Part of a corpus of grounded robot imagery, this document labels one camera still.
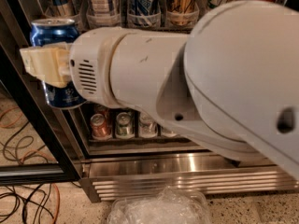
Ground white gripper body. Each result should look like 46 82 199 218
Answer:
69 27 130 108

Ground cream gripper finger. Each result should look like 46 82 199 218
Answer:
20 42 71 88

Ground blue pepsi can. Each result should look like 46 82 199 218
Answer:
128 0 158 27
30 19 86 109

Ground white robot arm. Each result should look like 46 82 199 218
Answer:
21 0 299 178

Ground white labelled can top shelf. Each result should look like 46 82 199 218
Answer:
86 0 121 28

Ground bottom red can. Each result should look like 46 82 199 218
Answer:
90 114 111 139

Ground bottom green can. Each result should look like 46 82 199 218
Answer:
116 112 134 138

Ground black framed fridge door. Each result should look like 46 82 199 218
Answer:
0 0 82 186

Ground stainless steel fridge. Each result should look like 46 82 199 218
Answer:
12 0 299 203

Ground bottom silver can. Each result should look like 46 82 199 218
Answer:
161 127 177 137

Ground gold can top shelf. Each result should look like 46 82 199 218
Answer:
166 0 195 26

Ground bottom small water bottle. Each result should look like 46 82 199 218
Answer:
138 113 158 138

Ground clear plastic bag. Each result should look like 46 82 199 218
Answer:
107 187 212 224

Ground orange cable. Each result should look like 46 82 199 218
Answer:
0 105 61 224

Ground black cables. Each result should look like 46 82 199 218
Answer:
0 107 57 224

